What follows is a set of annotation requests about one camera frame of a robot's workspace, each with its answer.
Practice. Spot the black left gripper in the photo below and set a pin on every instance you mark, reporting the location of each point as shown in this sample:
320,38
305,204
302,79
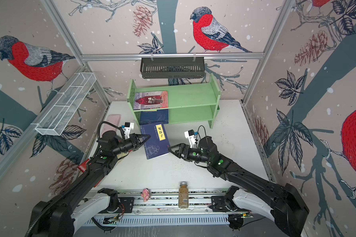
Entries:
135,141

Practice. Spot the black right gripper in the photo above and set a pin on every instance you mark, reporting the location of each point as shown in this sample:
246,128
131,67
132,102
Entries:
184,147

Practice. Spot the blue book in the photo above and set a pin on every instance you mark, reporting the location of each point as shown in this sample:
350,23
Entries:
157,145
154,117

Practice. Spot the pink Hamlet book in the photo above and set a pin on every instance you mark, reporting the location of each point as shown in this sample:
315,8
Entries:
150,100

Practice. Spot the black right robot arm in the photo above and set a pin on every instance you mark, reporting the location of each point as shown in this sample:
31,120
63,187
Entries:
291,221

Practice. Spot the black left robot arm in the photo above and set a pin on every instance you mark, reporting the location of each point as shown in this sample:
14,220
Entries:
54,218

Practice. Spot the pink case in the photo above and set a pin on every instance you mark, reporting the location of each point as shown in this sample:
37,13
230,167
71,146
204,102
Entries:
113,119

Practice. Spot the spice jar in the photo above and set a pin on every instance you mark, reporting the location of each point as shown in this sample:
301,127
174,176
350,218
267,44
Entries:
183,195

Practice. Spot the green wooden shelf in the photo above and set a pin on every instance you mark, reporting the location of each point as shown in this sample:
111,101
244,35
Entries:
186,103

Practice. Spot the pink small toy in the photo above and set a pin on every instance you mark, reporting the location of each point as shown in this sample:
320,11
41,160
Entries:
145,194

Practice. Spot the red snack bag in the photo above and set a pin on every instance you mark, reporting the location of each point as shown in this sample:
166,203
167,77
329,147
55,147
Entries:
83,166

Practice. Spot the black hanging basket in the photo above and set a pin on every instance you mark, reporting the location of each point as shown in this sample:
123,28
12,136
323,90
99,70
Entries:
172,68

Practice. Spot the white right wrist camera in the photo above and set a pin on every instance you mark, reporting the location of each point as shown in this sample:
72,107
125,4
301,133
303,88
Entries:
191,137

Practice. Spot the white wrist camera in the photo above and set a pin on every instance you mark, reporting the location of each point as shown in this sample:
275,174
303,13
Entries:
191,137
127,128

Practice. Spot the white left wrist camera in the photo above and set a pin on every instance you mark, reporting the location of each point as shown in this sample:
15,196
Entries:
127,128

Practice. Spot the aluminium rail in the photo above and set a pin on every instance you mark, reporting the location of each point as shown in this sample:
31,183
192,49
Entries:
166,202

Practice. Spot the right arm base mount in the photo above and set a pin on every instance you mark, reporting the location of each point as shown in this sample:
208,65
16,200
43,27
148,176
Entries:
225,203

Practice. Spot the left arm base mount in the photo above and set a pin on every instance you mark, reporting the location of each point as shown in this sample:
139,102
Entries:
110,201

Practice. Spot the white wire mesh basket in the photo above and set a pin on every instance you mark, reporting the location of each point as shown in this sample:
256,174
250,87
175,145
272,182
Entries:
68,101

